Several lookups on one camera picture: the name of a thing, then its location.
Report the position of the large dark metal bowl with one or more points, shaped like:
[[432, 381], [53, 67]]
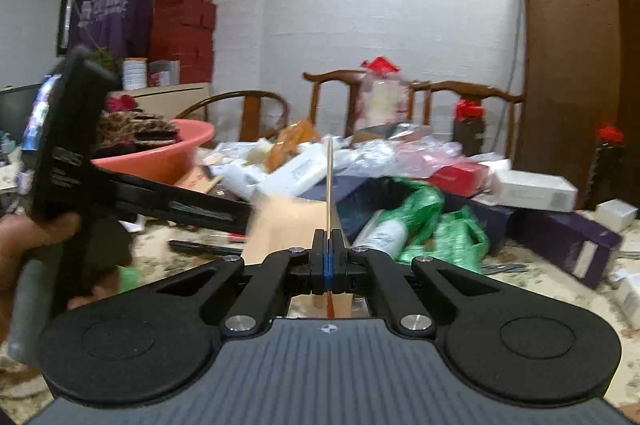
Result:
[[12, 110]]

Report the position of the small white box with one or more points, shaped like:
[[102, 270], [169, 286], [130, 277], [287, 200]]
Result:
[[617, 216]]

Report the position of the pink plastic basin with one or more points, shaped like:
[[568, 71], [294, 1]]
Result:
[[150, 160]]

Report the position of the black pen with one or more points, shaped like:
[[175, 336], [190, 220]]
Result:
[[205, 248]]

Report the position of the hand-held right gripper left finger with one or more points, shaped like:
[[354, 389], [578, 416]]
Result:
[[319, 262]]

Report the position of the stack of red boxes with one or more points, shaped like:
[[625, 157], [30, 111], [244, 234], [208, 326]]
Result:
[[182, 35]]

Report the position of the wooden wardrobe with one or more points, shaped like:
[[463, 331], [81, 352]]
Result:
[[565, 55]]

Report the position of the person's left hand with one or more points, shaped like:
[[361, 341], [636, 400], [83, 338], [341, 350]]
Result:
[[25, 237]]

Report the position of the dark navy carton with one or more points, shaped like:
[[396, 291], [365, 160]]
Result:
[[492, 220]]

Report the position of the white plastic bottle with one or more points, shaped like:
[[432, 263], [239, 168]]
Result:
[[382, 237]]

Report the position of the clear bag of paper cups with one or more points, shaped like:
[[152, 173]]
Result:
[[382, 100]]

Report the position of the dark blue box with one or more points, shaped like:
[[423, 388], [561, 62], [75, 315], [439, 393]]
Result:
[[360, 197]]

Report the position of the orange snack bag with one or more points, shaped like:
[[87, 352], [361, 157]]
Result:
[[292, 142]]

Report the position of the beige cabinet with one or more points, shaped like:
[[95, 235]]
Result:
[[170, 97]]

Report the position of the brown cardboard piece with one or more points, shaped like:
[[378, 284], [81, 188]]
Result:
[[285, 225]]

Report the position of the maroon padded jacket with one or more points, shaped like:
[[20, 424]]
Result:
[[122, 103]]

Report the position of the potted plant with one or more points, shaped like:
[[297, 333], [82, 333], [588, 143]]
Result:
[[105, 59]]

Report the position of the large white box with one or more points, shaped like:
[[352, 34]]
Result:
[[535, 191]]

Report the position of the green plastic bag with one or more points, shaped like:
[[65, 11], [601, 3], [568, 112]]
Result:
[[430, 205]]

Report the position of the dark jug red cap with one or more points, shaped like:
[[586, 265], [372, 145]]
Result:
[[470, 130], [607, 165]]

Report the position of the leopard print cloth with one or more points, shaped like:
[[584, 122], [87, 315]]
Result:
[[135, 125]]

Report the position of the purple box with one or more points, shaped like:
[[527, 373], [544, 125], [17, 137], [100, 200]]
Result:
[[560, 235]]

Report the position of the long white box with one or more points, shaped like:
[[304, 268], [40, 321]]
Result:
[[295, 177]]

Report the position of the red and white box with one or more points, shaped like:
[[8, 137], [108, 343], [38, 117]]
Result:
[[164, 74]]

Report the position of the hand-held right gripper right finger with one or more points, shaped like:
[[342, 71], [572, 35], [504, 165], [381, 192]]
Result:
[[339, 262]]

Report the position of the white carton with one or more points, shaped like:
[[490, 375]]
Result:
[[135, 73]]

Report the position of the round-back wooden chair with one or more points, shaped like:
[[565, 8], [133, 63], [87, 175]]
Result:
[[251, 120]]

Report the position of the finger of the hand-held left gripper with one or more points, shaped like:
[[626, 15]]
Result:
[[175, 194], [175, 212]]

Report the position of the floral cloth covered desktop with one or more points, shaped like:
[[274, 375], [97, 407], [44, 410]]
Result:
[[540, 280]]

